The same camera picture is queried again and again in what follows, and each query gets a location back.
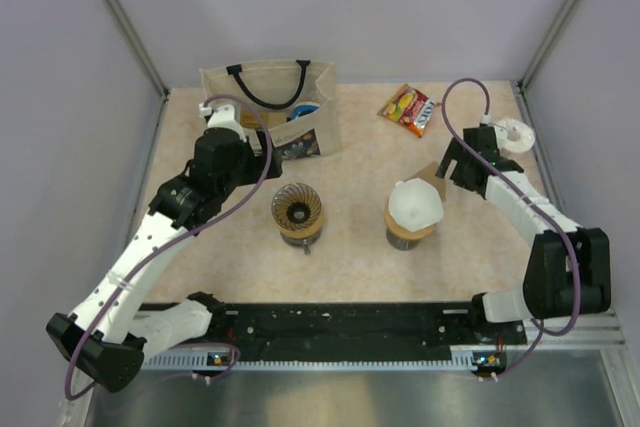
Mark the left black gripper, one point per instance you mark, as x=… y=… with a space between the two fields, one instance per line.
x=257 y=163

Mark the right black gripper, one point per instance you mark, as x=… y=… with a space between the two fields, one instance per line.
x=454 y=153

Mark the brown paper coffee filter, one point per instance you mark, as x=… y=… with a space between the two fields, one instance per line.
x=429 y=175

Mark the grey glass dripper cone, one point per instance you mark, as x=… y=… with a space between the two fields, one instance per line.
x=296 y=206

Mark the white paper coffee filter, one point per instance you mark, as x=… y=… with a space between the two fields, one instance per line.
x=415 y=205

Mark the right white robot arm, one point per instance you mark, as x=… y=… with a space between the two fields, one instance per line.
x=569 y=268

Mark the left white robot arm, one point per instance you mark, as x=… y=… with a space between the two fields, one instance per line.
x=103 y=340

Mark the white tape roll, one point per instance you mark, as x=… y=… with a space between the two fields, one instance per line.
x=514 y=136

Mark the brown box in bag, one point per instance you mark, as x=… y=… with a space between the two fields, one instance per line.
x=271 y=119

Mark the blue white item in bag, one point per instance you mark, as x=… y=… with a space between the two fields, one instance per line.
x=302 y=109

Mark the beige canvas tote bag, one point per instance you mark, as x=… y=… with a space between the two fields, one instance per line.
x=279 y=85

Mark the red yellow candy packet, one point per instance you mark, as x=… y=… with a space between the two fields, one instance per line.
x=410 y=108

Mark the grey glass carafe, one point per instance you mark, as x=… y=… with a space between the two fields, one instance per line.
x=401 y=243

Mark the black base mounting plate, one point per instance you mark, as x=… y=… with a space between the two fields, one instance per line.
x=354 y=332

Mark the glass carafe with handle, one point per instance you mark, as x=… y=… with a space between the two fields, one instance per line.
x=303 y=244

